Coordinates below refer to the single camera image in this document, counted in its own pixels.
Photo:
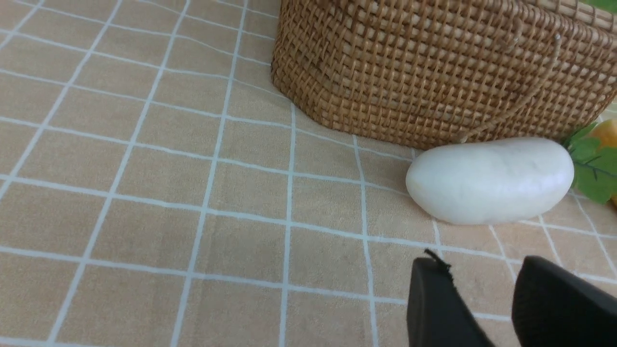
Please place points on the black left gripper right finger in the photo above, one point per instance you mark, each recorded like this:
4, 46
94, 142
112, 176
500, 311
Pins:
554, 308

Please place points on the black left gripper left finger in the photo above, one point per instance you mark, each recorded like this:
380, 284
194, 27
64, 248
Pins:
437, 316

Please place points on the white radish with leaves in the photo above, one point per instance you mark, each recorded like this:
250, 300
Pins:
500, 181

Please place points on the woven rattan basket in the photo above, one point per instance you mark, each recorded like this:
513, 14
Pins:
426, 73

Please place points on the checked beige tablecloth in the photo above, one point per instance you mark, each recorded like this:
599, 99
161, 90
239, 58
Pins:
157, 191

